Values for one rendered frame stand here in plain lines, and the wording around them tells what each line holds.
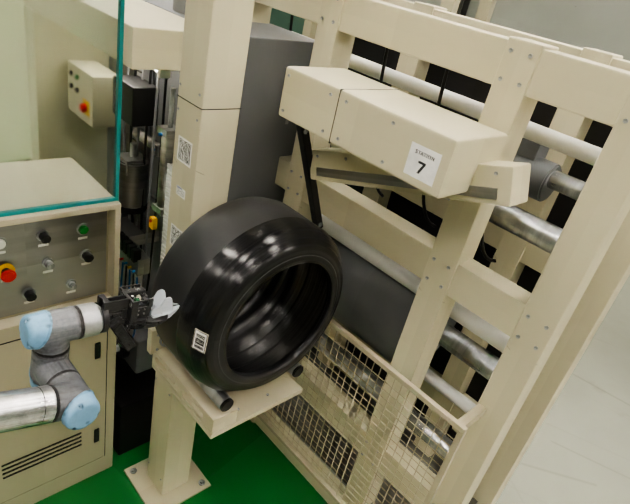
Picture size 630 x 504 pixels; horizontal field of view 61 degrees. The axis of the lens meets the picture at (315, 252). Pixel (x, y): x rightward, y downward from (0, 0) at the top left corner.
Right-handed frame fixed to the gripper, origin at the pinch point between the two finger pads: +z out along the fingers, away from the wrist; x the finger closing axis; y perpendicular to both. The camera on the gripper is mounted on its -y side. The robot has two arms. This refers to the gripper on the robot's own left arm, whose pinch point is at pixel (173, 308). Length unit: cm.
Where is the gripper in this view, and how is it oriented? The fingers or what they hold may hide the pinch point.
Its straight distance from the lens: 140.7
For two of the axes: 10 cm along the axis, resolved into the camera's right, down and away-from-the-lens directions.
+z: 7.0, -1.1, 7.1
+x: -6.6, -4.8, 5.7
